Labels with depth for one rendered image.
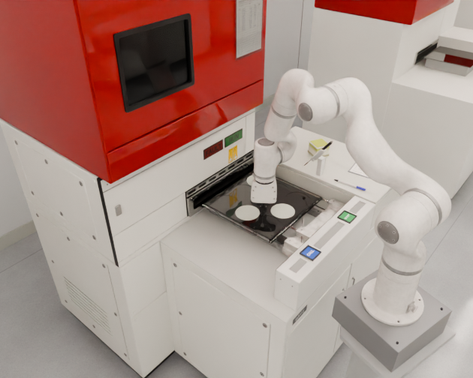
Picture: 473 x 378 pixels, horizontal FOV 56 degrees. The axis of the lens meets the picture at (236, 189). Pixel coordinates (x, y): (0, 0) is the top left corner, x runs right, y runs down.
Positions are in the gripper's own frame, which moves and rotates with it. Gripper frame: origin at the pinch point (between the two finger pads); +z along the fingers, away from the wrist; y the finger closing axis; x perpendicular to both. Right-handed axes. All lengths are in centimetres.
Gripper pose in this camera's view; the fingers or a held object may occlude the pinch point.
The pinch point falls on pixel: (263, 209)
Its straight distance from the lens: 182.3
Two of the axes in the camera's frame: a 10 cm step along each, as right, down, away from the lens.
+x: 0.7, -5.8, 8.1
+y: 10.0, 0.4, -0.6
